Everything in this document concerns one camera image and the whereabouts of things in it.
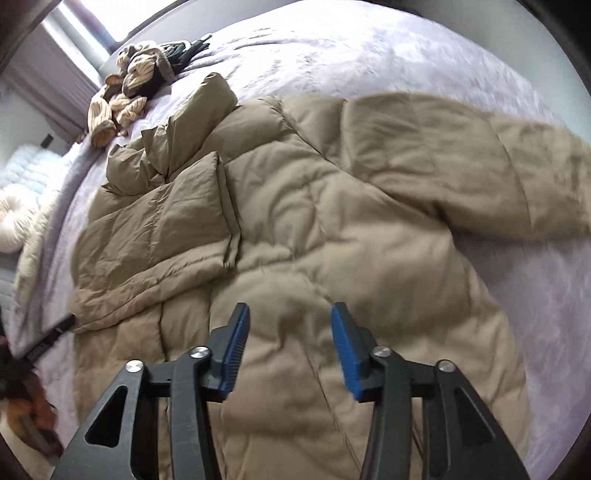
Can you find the round white cushion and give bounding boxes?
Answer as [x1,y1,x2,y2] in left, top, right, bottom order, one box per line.
[0,185,39,254]

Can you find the light blue quilted headboard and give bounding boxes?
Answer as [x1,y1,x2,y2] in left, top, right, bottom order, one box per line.
[1,144,70,199]

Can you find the dark green garment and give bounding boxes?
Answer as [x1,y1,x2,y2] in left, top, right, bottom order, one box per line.
[159,34,212,74]

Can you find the left hand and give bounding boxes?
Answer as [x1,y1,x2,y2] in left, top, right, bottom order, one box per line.
[6,373,56,437]

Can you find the cream fluffy blanket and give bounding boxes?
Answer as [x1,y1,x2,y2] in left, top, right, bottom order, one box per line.
[13,193,57,309]

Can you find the grey window curtain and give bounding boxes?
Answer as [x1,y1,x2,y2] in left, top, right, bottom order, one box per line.
[2,12,102,141]

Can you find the tan puffer down jacket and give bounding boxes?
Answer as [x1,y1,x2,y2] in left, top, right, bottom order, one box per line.
[70,74,590,479]

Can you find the beige striped garment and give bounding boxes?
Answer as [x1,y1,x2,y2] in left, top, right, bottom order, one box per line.
[87,41,175,148]

